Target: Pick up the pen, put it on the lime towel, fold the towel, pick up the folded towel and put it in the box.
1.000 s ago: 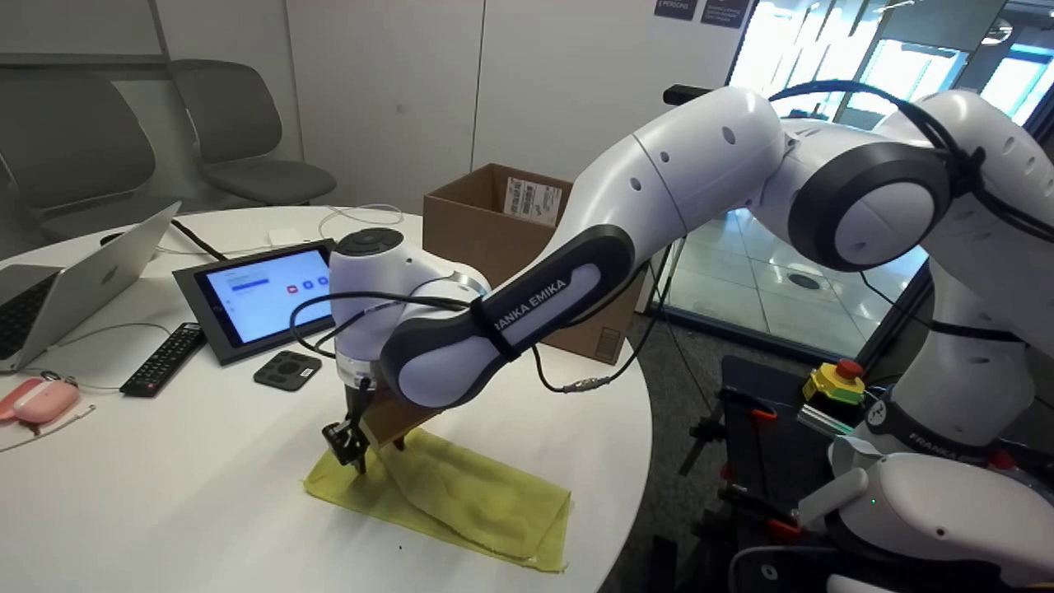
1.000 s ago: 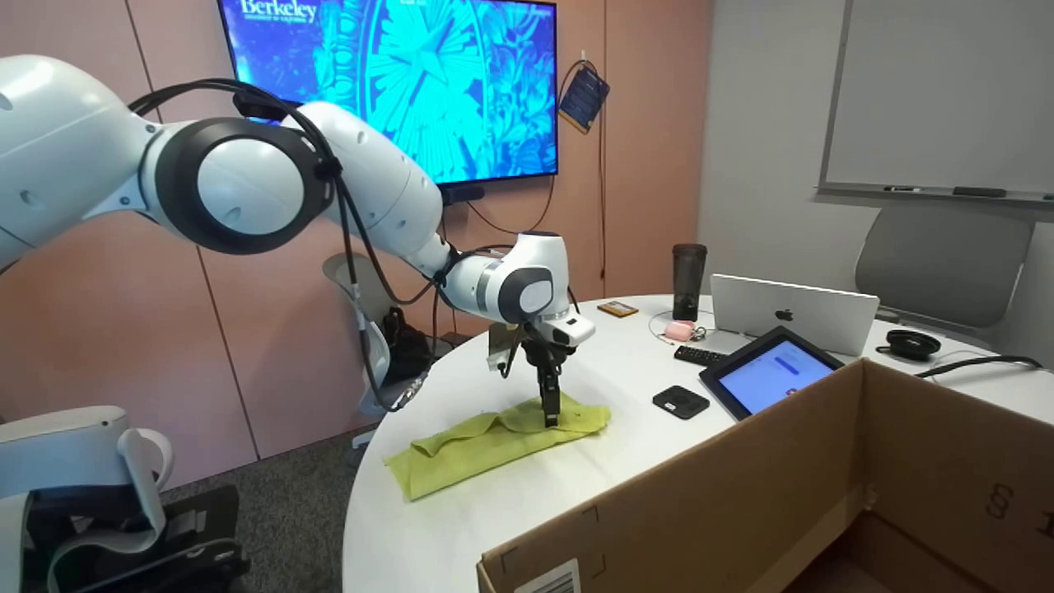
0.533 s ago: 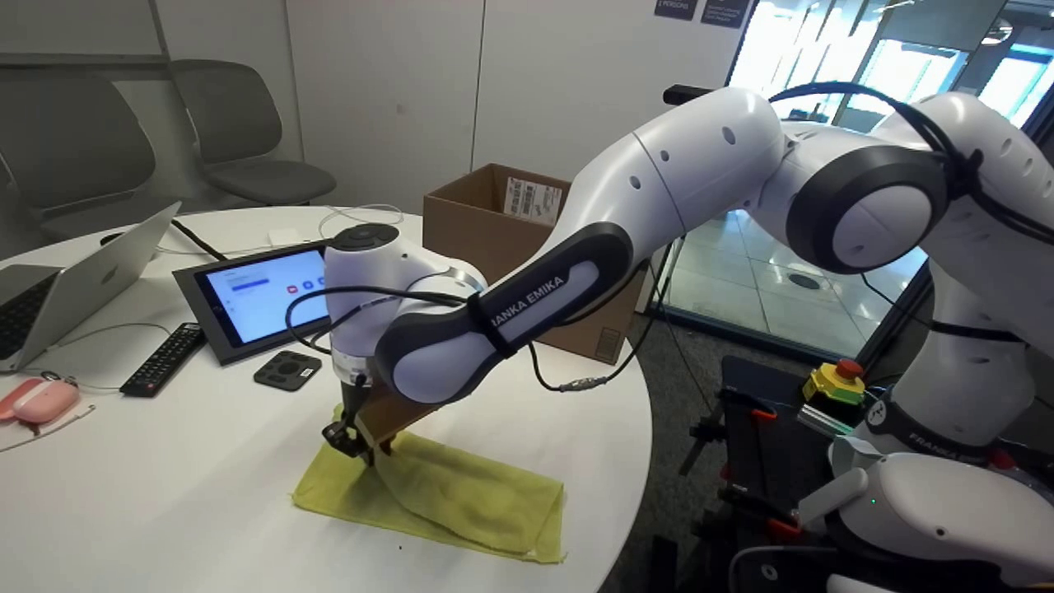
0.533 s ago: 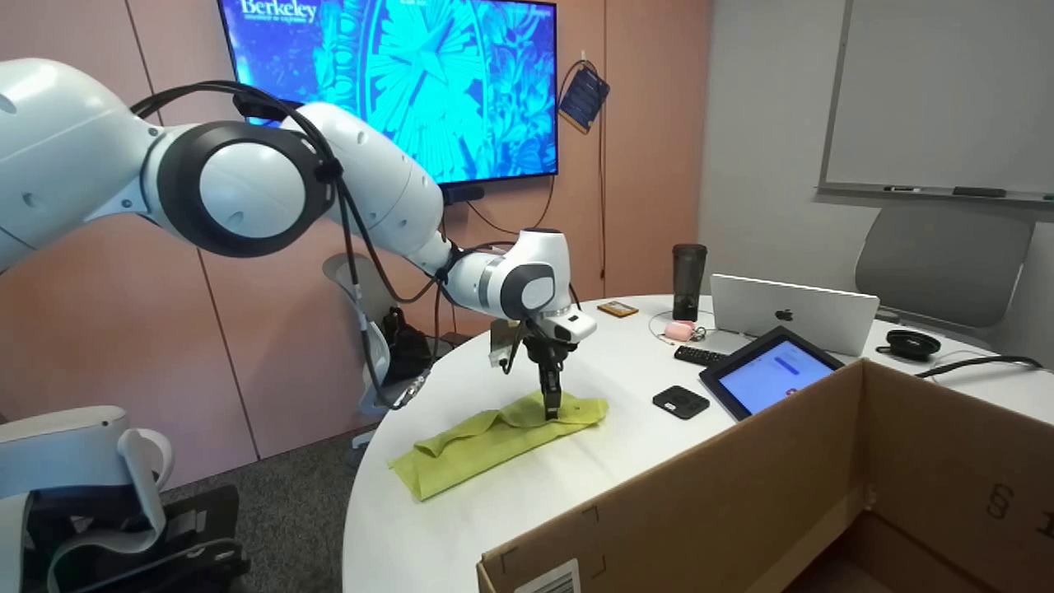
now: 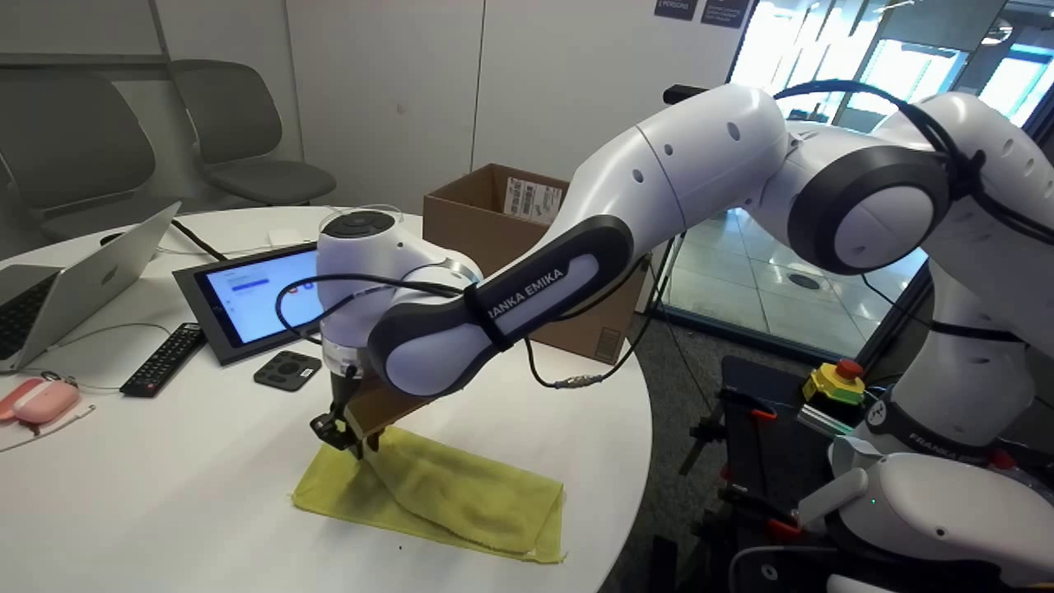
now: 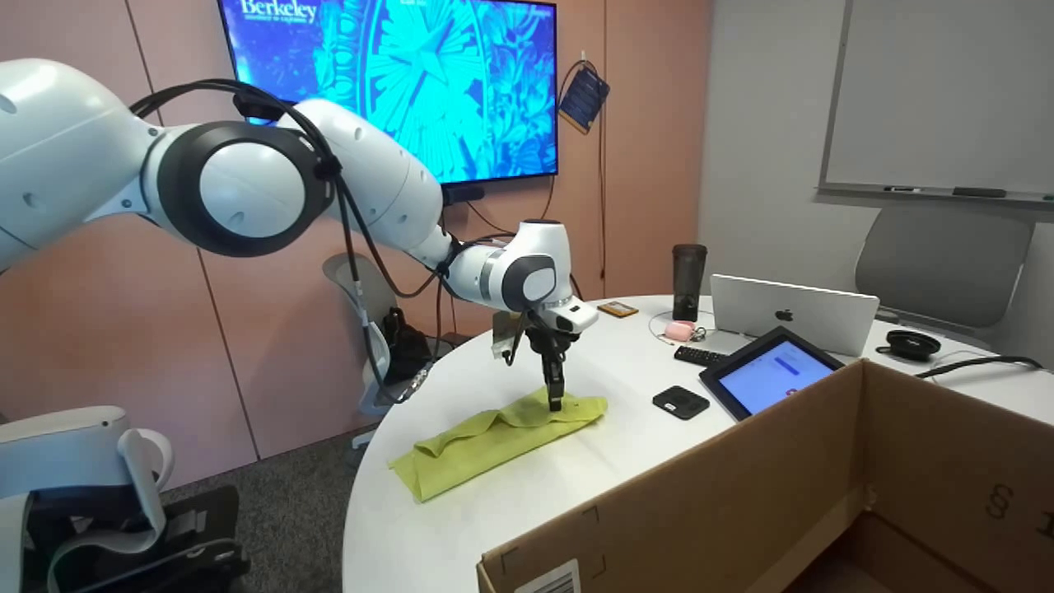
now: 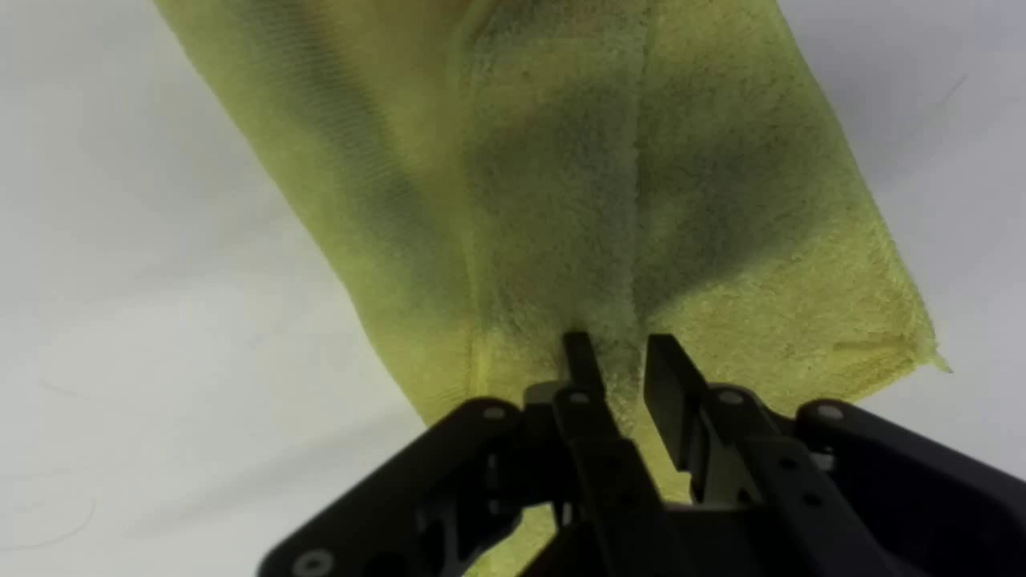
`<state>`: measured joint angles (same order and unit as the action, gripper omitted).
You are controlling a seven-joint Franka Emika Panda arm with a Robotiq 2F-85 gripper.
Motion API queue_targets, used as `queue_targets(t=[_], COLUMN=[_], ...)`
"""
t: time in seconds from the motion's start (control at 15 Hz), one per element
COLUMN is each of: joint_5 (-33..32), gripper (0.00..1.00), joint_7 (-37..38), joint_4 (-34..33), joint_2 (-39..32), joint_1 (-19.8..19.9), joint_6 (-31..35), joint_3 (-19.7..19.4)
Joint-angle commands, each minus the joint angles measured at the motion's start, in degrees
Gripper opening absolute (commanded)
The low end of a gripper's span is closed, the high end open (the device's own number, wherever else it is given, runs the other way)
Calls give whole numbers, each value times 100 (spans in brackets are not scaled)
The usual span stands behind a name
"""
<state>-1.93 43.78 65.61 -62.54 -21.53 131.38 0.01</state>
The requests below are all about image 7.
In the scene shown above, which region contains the lime green towel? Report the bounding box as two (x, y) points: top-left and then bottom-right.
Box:
(153, 0), (954, 577)

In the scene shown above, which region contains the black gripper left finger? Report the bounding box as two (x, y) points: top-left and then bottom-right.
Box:
(258, 327), (687, 577)

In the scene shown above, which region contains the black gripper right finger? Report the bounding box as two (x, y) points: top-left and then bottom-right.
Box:
(643, 330), (1026, 577)

